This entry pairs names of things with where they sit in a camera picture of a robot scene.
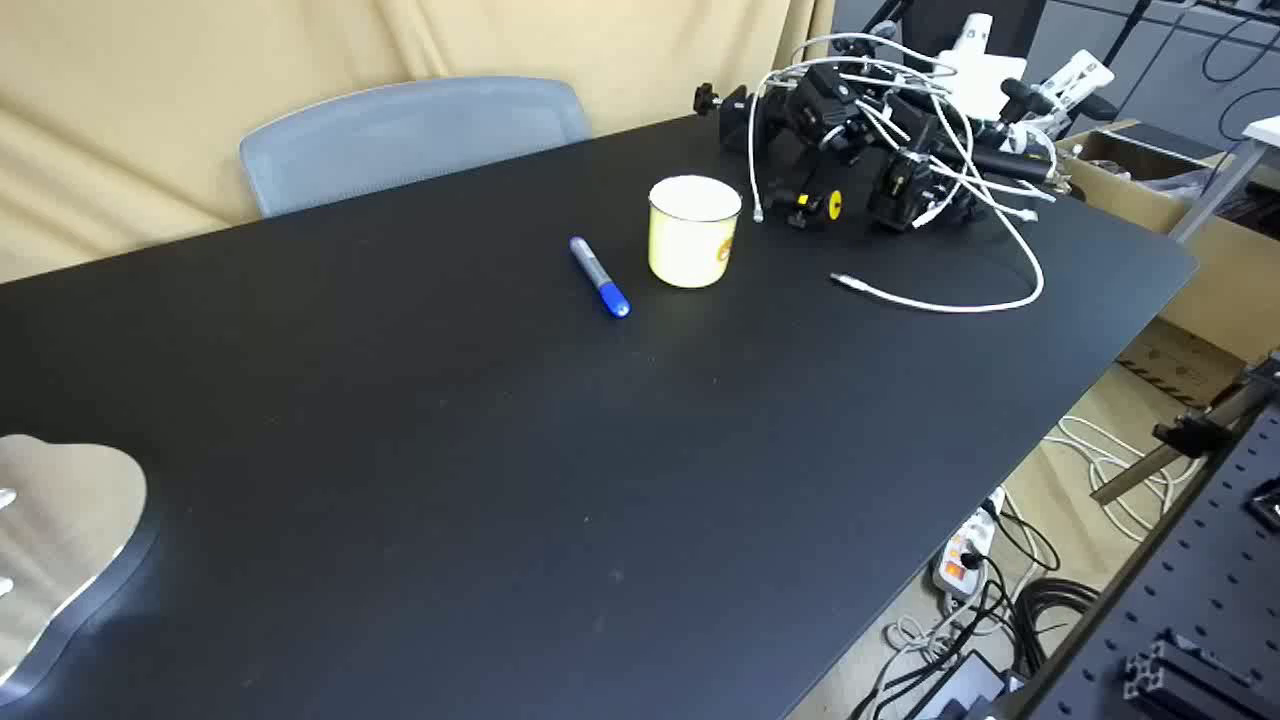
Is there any white cable with loose plug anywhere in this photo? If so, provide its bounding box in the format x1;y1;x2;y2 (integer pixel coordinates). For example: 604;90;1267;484
828;196;1053;321

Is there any yellow enamel cup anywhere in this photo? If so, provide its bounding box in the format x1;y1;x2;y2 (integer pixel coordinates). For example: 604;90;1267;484
643;170;749;293

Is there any white power strip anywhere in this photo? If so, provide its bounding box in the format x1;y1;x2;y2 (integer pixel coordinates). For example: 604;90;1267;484
928;503;1004;600

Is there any cardboard box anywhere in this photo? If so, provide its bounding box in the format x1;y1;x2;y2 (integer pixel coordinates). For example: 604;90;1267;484
1056;121;1280;369

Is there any coiled black cable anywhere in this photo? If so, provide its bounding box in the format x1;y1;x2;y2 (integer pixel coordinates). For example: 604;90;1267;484
1004;572;1104;673

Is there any black tripod stand pile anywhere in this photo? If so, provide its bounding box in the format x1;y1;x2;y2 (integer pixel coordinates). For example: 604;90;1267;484
687;54;1071;239

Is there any blue marker pen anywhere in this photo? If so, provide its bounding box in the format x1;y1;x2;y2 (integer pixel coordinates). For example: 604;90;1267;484
567;230;634;322

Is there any tangled white cable bundle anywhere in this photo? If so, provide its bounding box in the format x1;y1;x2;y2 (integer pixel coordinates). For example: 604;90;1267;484
744;30;1071;230

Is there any white camera device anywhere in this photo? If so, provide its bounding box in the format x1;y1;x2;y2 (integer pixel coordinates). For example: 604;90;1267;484
933;8;1118;128

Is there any gray chair backrest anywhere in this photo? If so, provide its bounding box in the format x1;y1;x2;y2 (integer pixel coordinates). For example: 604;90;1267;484
236;71;596;225

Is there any tan cloth backdrop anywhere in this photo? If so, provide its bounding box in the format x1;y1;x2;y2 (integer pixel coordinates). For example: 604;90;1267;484
0;0;840;287

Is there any black perforated breadboard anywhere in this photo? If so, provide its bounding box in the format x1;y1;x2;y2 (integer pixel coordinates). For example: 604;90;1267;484
1020;395;1280;720

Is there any black metal bracket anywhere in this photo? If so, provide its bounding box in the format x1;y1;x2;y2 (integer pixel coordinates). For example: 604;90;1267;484
1150;350;1280;465

